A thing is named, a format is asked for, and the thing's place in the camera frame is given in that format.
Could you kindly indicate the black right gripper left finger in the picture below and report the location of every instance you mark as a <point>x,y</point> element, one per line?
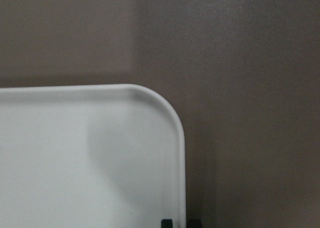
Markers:
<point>166,223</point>

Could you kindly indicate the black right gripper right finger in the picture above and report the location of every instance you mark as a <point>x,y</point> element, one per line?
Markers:
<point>194,223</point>

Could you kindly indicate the white rabbit print tray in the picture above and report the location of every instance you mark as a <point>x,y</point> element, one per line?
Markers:
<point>90,156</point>

